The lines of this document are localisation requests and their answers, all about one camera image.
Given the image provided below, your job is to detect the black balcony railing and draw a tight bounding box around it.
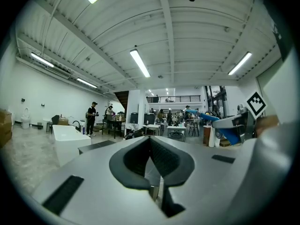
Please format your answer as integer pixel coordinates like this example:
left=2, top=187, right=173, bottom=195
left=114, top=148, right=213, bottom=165
left=146, top=95, right=202, bottom=104

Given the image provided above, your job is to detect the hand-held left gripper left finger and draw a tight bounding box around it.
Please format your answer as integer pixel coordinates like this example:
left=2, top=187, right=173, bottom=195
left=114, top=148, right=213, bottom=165
left=32, top=135, right=162, bottom=220

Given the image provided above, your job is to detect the person's white shirt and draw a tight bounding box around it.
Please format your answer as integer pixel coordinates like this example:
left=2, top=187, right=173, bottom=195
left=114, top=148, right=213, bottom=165
left=224, top=120, right=297, bottom=225

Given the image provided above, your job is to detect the white toilet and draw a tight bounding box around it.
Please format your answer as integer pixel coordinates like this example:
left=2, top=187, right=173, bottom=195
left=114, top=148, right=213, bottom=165
left=20, top=107, right=31, bottom=129

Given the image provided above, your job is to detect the black stool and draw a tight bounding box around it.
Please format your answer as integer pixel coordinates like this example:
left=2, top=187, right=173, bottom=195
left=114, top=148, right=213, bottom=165
left=188, top=120, right=200, bottom=137

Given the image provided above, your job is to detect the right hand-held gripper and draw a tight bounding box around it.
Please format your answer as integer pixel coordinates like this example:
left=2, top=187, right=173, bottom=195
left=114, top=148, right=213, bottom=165
left=211, top=91, right=268, bottom=143

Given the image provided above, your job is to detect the black work table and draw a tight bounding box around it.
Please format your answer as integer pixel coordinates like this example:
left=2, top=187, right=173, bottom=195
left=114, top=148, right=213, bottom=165
left=101, top=118, right=126, bottom=139

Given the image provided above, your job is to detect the white bathtub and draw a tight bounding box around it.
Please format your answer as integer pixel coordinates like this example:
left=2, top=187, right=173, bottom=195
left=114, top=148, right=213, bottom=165
left=52, top=124, right=92, bottom=166

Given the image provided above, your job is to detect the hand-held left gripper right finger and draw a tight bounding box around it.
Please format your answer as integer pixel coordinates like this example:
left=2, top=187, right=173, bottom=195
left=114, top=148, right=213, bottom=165
left=150, top=135, right=258, bottom=219

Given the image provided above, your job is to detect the person's right forearm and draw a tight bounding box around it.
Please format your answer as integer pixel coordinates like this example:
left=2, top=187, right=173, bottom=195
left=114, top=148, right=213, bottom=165
left=255, top=115, right=280, bottom=138

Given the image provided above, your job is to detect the white table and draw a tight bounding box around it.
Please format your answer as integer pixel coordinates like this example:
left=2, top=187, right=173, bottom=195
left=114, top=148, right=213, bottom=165
left=166, top=125, right=188, bottom=142

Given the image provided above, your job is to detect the stack of cardboard boxes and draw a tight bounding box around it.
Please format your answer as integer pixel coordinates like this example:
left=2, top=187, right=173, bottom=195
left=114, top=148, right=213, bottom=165
left=0, top=108, right=13, bottom=149

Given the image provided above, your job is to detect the dark wooden staircase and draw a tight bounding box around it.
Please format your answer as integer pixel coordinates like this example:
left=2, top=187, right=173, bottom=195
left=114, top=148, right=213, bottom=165
left=113, top=90, right=130, bottom=115

